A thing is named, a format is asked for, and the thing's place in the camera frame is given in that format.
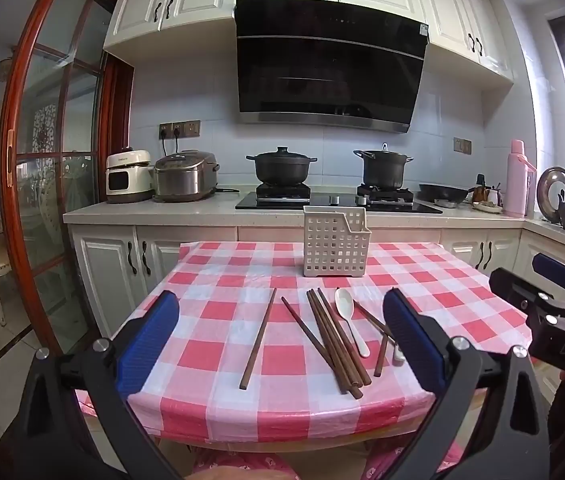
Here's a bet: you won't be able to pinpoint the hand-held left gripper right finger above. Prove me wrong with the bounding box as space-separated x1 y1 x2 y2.
381 287 556 480

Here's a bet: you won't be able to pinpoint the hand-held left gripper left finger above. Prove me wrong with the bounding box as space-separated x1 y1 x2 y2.
12 290 193 480

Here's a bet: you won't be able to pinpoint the brown wooden chopstick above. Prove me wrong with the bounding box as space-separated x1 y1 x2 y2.
311 289 367 390
281 296 349 395
239 287 278 391
317 287 372 386
306 290 364 401
373 332 390 379
353 300 396 343

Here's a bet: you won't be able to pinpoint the white plastic utensil basket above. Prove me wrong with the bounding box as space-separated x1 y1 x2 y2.
303 205 372 278

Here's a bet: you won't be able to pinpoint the white base cabinet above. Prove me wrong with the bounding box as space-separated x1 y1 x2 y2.
68 225 238 341
440 229 565 311

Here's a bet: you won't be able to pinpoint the round glass pot lid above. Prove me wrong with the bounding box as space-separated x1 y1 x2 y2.
537 166 565 221

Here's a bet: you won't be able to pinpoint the pink thermos bottle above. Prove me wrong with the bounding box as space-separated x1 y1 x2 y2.
505 139 533 218

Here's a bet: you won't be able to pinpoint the condiment jars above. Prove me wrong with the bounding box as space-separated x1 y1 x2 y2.
473 174 503 205

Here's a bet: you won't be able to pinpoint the black frying pan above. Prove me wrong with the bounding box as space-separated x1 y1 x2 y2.
415 183 478 208

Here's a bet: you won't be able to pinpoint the speckled stone countertop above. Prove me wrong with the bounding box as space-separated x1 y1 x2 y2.
62 187 565 261

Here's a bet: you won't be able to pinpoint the red white checkered tablecloth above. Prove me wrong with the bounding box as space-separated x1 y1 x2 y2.
76 241 536 453

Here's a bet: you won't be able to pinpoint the white electric cooker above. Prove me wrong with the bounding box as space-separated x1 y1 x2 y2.
106 149 156 204

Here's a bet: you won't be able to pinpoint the silver rice cooker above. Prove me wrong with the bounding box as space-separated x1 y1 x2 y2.
152 149 220 203

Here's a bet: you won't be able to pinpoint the black stockpot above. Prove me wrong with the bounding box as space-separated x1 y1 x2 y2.
353 142 414 192

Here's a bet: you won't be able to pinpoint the black glass gas cooktop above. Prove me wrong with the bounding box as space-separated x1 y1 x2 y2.
235 190 443 215

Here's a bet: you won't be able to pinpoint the wooden framed glass door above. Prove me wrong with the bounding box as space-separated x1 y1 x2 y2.
0 0 136 356

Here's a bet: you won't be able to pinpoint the black casserole pot with lid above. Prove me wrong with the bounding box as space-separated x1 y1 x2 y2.
246 146 318 186

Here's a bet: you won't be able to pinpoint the black range hood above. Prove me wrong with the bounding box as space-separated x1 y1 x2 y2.
235 0 431 134

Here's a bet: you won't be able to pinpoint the black power cord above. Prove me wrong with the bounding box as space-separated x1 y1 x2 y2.
161 132 184 158

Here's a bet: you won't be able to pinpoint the gold wall power outlet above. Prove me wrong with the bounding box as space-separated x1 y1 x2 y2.
158 120 201 140

